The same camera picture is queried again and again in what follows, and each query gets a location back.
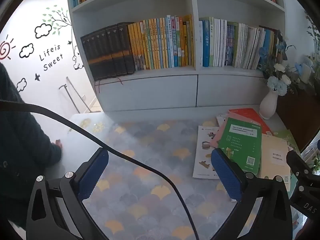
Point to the row of white blue books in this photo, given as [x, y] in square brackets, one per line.
[225, 45]

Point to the white picture book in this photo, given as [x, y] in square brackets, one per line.
[202, 155]

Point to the bear on swing sticker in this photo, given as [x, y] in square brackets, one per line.
[76, 58]

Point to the cream book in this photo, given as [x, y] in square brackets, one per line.
[266, 175]

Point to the cloud wall sticker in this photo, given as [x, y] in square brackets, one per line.
[21, 83]
[26, 50]
[43, 30]

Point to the green leafy plant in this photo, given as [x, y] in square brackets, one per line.
[313, 30]

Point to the grey walking cane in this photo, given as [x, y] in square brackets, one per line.
[72, 100]

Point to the light green book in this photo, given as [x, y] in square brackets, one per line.
[287, 137]

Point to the red sun wall sticker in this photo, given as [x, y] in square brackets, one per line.
[5, 48]

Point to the white bookshelf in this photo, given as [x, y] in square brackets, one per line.
[150, 90]

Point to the row of black hardcover books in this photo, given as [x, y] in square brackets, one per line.
[107, 52]

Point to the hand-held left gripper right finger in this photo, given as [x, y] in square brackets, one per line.
[226, 175]

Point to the black bird wall sticker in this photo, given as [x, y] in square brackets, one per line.
[38, 77]

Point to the scale pattern table mat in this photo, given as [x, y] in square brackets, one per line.
[150, 140]

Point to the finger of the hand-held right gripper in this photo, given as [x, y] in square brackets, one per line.
[297, 163]

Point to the black lettering wall sticker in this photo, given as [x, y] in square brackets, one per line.
[49, 54]

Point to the tree wall sticker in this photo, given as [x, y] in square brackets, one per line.
[61, 20]

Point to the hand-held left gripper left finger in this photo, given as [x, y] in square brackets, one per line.
[93, 172]

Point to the dark green book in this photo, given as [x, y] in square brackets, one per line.
[240, 142]

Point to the brown wooden cabinet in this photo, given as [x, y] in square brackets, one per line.
[295, 115]

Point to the orange book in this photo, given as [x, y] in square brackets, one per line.
[247, 115]

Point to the row of yellow spine books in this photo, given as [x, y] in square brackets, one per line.
[160, 45]

